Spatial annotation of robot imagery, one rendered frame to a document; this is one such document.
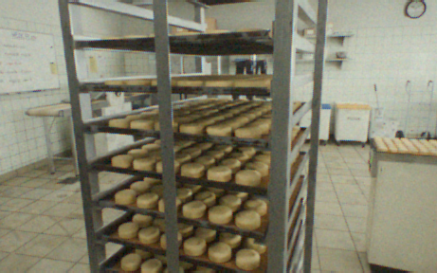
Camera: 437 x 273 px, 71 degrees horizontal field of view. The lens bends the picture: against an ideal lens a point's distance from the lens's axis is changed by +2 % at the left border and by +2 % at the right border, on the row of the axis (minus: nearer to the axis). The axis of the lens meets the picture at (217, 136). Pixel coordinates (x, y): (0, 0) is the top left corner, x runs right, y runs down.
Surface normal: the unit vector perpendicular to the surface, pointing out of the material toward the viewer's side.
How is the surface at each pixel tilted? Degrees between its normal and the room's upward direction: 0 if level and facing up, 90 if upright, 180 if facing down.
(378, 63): 90
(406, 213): 90
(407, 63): 90
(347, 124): 92
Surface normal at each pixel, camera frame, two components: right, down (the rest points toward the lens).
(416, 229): -0.37, 0.22
